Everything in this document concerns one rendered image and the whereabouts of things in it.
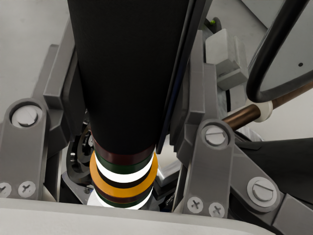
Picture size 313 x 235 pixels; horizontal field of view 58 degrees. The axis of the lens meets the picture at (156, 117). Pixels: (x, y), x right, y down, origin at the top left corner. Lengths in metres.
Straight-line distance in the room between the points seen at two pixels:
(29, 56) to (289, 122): 1.92
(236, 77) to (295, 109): 0.13
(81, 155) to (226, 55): 0.34
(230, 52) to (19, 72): 1.73
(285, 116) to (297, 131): 0.04
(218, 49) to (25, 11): 2.12
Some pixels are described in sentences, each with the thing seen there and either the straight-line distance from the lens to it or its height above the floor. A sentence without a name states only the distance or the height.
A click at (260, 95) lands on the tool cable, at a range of 0.23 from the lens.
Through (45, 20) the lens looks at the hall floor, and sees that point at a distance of 2.46.
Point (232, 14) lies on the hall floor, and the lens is 2.71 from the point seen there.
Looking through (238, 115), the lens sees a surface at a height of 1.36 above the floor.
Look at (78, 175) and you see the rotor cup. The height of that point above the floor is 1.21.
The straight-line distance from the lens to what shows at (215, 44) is 0.62.
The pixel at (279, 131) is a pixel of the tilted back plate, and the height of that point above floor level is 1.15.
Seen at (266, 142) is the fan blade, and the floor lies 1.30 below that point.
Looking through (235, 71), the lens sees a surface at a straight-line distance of 0.60.
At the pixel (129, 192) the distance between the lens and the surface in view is 0.18.
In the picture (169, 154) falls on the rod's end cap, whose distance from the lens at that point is 0.21.
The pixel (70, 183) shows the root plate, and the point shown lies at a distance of 0.48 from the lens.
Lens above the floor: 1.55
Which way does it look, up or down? 58 degrees down
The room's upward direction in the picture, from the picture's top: 12 degrees clockwise
